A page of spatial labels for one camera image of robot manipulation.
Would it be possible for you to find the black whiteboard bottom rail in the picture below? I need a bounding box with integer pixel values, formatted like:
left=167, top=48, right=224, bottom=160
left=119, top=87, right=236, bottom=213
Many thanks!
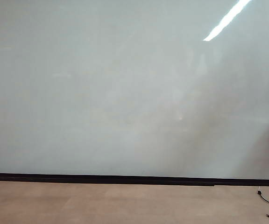
left=0, top=172, right=269, bottom=188

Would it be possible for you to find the large white whiteboard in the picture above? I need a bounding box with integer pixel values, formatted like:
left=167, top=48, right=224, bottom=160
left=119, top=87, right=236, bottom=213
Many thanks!
left=0, top=0, right=269, bottom=181

